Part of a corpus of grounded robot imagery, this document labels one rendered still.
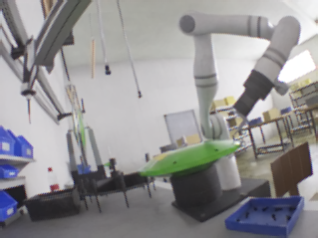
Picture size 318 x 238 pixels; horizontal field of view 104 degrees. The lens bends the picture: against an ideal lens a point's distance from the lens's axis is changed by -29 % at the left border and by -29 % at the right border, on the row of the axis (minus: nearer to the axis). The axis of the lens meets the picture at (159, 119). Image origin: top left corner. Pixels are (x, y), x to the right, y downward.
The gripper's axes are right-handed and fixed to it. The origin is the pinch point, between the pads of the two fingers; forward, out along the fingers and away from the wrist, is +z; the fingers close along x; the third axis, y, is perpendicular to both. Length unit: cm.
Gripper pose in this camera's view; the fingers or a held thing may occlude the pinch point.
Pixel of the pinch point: (232, 136)
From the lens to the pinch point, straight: 49.1
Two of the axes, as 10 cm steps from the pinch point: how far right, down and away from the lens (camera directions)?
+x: -5.1, -0.1, -8.6
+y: -6.8, -6.0, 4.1
